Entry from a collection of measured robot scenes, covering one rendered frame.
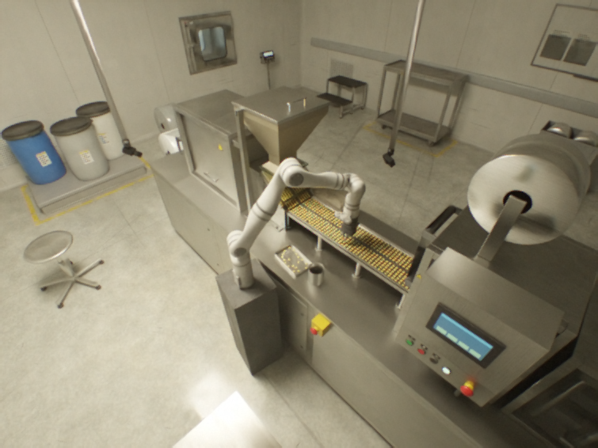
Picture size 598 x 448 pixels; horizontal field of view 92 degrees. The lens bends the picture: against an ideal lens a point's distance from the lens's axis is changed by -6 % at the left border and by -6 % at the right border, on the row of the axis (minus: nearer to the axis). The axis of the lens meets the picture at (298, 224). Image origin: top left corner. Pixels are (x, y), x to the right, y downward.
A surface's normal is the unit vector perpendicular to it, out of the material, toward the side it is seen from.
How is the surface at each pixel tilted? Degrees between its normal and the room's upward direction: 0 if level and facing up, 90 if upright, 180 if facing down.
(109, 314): 0
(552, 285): 0
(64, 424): 0
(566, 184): 90
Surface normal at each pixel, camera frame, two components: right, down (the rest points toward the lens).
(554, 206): -0.72, 0.47
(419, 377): 0.00, -0.74
